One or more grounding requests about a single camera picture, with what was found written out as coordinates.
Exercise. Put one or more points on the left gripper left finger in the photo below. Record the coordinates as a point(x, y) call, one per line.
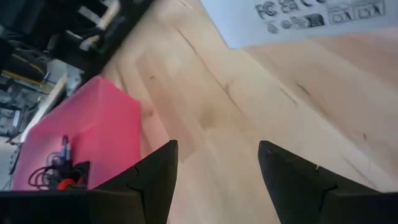
point(140, 202)

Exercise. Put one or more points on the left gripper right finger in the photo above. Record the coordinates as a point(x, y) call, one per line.
point(311, 202)

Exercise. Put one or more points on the white box with barcode labels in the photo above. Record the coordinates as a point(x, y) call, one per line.
point(248, 25)

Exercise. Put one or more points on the pink plastic bin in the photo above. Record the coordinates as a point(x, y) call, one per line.
point(102, 124)

